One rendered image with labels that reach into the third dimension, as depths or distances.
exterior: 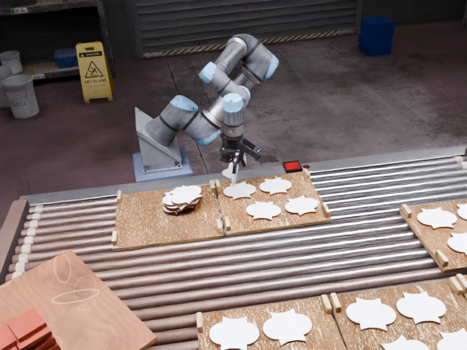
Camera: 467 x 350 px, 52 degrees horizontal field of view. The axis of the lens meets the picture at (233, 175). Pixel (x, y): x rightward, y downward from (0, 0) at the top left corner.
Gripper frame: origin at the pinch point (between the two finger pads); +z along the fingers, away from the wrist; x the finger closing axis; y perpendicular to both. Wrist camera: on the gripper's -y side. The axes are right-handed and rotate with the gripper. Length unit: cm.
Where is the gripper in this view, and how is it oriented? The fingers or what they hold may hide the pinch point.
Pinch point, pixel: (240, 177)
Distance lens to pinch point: 196.6
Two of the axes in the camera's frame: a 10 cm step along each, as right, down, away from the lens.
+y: -9.5, -1.5, 2.9
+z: 0.3, 8.4, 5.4
